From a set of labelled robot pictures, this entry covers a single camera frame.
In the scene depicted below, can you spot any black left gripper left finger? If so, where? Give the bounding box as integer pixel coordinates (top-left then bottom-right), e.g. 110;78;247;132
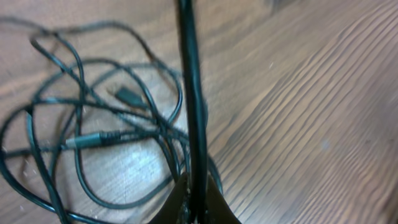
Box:
149;172;190;224

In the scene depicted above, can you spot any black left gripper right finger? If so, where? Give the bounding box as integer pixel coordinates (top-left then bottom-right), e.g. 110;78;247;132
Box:
204;175;241;224

